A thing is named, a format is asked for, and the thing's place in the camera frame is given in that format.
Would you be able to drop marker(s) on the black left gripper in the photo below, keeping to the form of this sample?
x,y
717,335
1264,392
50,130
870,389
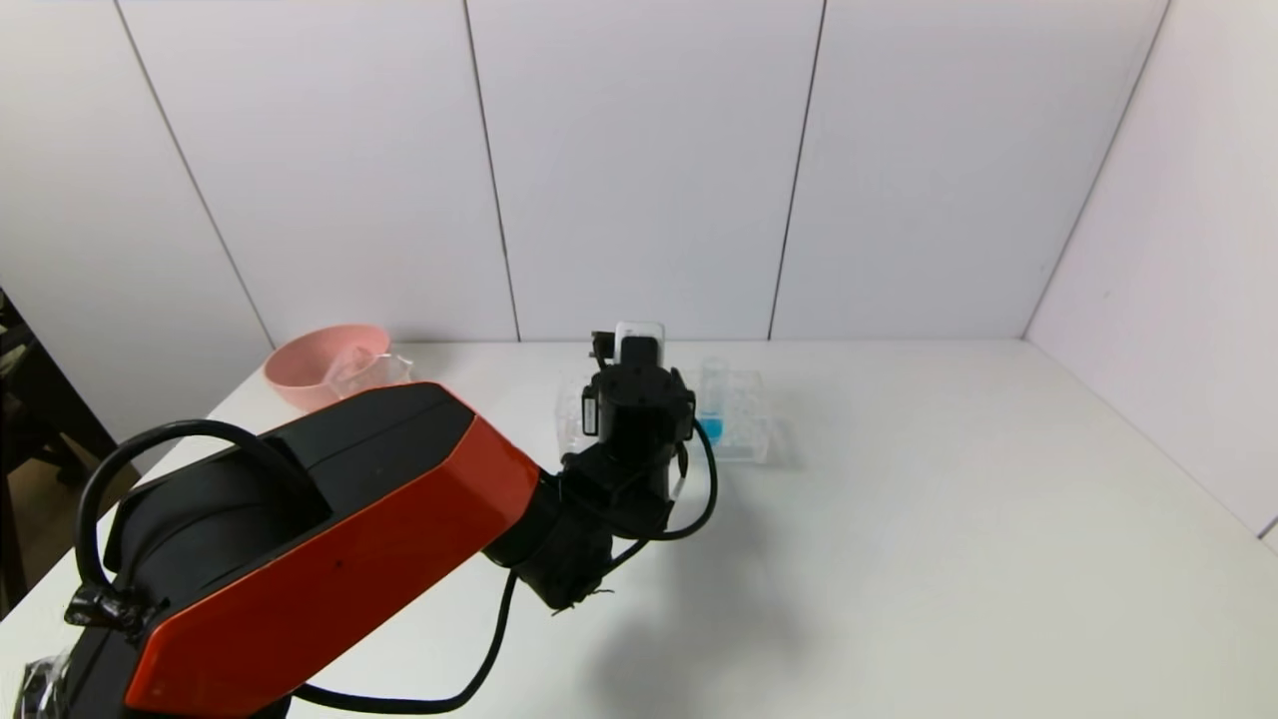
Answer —
x,y
589,414

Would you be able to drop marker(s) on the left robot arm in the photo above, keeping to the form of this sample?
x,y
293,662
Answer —
x,y
329,559

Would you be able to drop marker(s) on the test tube with blue pigment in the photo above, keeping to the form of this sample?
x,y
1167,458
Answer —
x,y
711,427

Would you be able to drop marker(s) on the clear acrylic test tube rack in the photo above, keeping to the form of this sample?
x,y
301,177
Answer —
x,y
744,429

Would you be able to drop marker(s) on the clear glass beaker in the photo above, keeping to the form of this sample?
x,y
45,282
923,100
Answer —
x,y
384,369

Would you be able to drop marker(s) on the pink bowl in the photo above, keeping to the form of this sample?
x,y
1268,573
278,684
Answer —
x,y
300,369

